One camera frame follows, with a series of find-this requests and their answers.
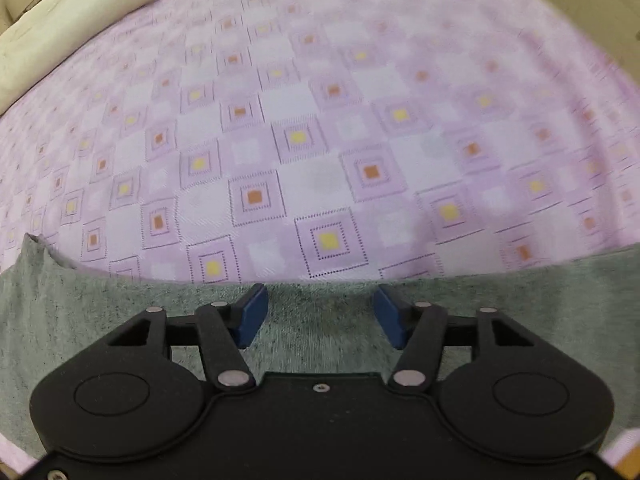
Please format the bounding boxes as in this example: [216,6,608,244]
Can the grey pants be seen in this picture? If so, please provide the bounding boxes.
[0,232,640,461]

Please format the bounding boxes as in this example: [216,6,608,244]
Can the cream pillow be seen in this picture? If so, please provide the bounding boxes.
[0,0,241,117]

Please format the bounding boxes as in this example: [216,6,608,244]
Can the purple patterned bedsheet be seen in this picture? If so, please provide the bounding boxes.
[0,0,640,476]

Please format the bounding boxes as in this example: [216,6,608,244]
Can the light wooden wardrobe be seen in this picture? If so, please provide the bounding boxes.
[515,0,640,81]

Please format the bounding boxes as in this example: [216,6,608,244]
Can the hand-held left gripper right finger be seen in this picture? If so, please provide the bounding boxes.
[372,283,537,392]

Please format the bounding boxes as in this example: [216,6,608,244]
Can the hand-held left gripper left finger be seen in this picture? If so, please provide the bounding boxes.
[107,283,270,392]

